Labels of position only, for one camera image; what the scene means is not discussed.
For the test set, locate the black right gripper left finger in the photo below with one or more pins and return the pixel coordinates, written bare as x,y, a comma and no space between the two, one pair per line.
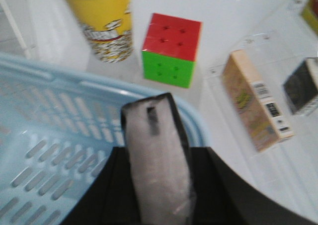
111,199

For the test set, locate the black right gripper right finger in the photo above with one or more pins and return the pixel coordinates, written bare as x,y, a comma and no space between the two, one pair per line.
224,198

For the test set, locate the light blue plastic basket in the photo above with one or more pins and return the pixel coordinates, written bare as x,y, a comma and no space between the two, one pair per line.
57,130

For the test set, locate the beige small carton box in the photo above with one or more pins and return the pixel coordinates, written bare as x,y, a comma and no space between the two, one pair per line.
264,121

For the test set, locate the red green puzzle cube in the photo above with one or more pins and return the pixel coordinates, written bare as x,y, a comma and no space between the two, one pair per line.
169,51

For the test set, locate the yellow popcorn paper cup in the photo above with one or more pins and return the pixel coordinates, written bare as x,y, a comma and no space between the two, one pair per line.
107,26

